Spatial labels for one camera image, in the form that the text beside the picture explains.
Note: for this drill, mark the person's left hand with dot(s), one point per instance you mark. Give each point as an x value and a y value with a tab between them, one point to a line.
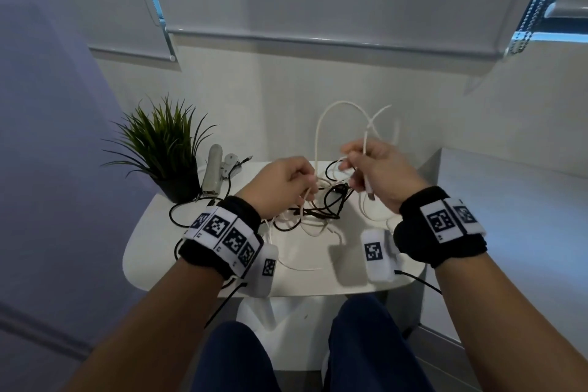
275	185

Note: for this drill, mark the person's right hand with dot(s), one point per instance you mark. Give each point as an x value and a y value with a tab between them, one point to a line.
386	171

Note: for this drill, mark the person's left forearm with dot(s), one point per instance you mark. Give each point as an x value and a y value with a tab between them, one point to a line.
151	336

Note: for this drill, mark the person's right forearm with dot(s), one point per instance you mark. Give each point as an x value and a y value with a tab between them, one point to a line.
505	327

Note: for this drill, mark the person's right leg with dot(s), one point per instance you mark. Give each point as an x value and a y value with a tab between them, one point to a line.
372	346

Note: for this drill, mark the person's leg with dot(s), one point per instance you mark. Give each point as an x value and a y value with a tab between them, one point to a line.
234	359
372	346

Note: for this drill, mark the person's left leg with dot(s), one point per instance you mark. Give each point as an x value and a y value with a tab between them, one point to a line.
234	359

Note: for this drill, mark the small white gadget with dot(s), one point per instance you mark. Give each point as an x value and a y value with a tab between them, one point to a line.
229	162

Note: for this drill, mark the grey oblong device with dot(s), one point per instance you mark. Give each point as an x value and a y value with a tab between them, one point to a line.
212	171

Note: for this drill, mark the black wristband with marker tags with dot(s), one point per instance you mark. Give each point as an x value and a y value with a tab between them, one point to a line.
436	226
220	231

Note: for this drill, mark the green plant in black pot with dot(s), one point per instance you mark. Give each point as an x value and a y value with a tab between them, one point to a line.
179	187

